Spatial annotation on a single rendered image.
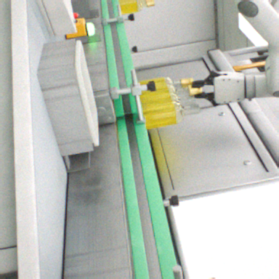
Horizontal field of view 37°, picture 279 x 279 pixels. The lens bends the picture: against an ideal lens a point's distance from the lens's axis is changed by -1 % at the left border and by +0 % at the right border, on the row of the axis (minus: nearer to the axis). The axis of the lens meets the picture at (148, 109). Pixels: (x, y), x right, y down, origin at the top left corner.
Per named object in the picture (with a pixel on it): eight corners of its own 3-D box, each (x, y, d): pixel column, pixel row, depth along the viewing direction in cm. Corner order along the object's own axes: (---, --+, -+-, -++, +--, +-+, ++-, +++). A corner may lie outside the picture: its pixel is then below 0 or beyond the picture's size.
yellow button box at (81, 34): (67, 46, 148) (88, 42, 148) (62, 26, 144) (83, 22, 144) (67, 38, 154) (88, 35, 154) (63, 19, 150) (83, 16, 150)
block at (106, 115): (91, 128, 118) (116, 123, 118) (84, 99, 113) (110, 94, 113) (91, 121, 121) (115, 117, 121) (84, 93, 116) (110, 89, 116)
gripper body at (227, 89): (247, 94, 144) (214, 96, 146) (247, 67, 138) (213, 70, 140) (249, 105, 137) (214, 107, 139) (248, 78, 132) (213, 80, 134)
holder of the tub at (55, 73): (66, 174, 102) (97, 168, 102) (36, 73, 87) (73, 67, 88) (68, 134, 116) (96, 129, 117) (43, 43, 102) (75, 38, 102)
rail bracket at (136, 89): (117, 128, 119) (160, 120, 120) (107, 76, 110) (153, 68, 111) (116, 123, 122) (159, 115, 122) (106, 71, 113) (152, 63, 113)
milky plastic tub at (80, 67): (62, 157, 99) (99, 150, 99) (38, 73, 87) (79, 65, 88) (65, 118, 114) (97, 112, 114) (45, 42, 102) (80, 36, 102)
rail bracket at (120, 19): (101, 27, 165) (134, 21, 165) (98, 9, 161) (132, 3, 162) (101, 24, 168) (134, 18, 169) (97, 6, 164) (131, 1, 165)
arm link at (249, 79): (253, 94, 143) (245, 95, 144) (253, 71, 139) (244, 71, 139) (255, 105, 137) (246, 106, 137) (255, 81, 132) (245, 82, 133)
